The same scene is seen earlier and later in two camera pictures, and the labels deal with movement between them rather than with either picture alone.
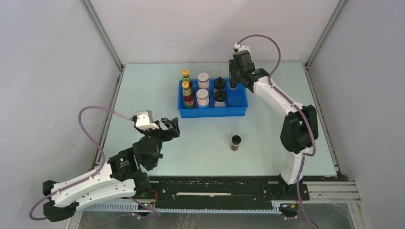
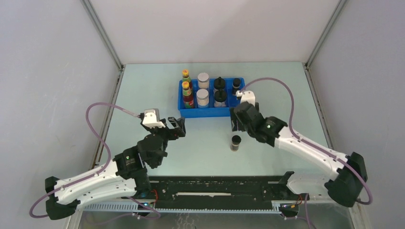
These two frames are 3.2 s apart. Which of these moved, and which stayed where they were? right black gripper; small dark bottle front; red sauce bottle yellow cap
Moved: right black gripper
Stayed: small dark bottle front; red sauce bottle yellow cap
